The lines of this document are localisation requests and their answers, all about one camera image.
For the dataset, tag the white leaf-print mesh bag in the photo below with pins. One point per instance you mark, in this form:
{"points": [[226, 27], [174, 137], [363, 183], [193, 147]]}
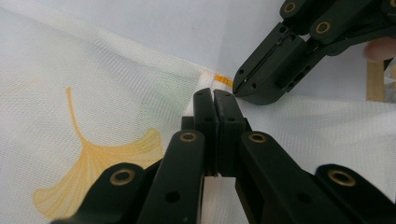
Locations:
{"points": [[93, 77]]}

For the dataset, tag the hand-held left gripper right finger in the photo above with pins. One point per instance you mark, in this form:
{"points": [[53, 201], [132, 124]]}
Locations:
{"points": [[231, 133]]}

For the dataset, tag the wooden post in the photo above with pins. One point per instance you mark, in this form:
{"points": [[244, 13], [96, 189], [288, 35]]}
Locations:
{"points": [[375, 81]]}

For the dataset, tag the orange zipper pull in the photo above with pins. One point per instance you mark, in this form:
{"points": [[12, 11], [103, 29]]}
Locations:
{"points": [[223, 79]]}

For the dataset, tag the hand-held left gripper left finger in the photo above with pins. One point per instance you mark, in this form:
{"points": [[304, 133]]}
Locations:
{"points": [[205, 130]]}

